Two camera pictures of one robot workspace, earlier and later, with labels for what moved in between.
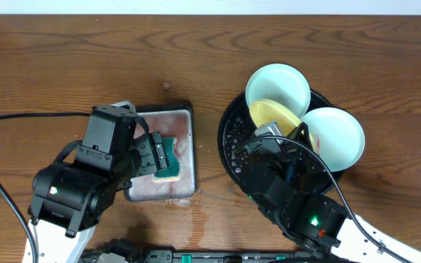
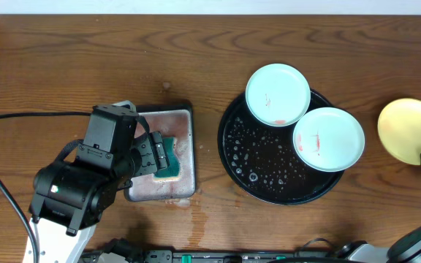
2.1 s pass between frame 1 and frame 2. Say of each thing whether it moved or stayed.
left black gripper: stayed
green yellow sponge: stayed
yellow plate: moved
